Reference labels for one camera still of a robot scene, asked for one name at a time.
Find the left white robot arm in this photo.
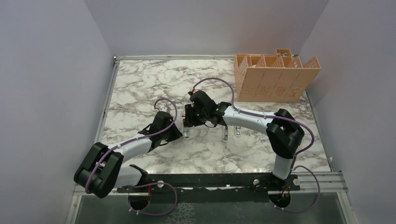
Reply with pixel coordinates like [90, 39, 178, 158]
[73, 111, 182, 198]

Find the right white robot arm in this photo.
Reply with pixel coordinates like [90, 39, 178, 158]
[183, 91, 305, 190]

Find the orange desk organizer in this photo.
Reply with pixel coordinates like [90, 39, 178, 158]
[233, 49, 321, 103]

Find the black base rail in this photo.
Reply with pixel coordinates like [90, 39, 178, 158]
[117, 173, 300, 203]

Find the aluminium table frame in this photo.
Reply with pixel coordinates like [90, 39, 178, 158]
[67, 57, 357, 224]

